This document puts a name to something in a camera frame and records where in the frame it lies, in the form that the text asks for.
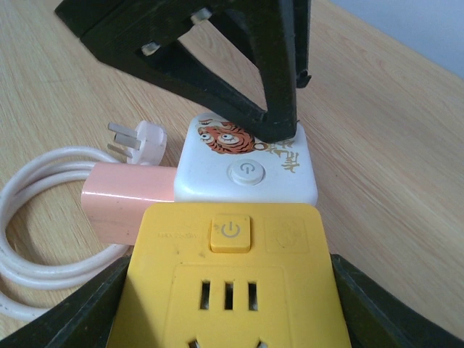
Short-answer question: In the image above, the yellow cube socket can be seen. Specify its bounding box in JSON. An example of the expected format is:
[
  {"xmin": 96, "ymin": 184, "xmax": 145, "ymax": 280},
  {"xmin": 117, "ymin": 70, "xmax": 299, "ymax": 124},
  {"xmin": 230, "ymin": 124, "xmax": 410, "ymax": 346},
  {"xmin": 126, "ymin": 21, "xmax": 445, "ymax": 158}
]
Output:
[{"xmin": 107, "ymin": 202, "xmax": 350, "ymax": 347}]

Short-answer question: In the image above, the pink socket with cable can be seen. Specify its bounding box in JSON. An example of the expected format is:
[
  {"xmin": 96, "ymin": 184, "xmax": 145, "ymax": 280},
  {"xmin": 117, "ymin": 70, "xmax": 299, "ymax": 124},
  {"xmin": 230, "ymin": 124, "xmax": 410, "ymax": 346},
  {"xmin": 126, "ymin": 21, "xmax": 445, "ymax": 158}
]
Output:
[{"xmin": 0, "ymin": 120, "xmax": 178, "ymax": 323}]

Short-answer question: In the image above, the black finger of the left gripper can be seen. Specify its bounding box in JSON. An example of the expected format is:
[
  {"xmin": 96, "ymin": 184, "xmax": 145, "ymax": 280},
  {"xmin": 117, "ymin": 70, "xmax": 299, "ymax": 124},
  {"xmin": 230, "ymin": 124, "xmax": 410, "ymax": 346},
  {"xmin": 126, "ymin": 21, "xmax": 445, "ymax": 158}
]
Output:
[
  {"xmin": 295, "ymin": 0, "xmax": 311, "ymax": 88},
  {"xmin": 55, "ymin": 1, "xmax": 297, "ymax": 142}
]

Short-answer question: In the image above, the white tiger cube socket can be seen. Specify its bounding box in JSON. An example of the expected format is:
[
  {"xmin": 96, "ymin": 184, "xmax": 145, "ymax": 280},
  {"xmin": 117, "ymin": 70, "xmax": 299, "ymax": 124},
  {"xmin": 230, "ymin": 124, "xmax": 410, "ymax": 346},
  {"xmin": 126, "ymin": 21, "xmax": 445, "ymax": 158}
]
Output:
[{"xmin": 173, "ymin": 112, "xmax": 318, "ymax": 205}]

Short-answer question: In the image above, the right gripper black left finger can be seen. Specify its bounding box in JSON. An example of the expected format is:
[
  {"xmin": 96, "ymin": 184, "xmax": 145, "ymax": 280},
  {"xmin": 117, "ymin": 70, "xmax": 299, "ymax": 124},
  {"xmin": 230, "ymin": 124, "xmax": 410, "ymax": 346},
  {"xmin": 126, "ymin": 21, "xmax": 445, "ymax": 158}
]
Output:
[{"xmin": 1, "ymin": 256, "xmax": 131, "ymax": 348}]

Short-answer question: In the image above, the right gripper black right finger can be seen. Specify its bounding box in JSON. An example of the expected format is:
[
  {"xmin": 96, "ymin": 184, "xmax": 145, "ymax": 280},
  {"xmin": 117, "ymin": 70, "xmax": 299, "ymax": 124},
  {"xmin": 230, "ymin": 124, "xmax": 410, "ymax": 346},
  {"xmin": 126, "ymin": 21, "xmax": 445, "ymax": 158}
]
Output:
[{"xmin": 331, "ymin": 254, "xmax": 463, "ymax": 348}]

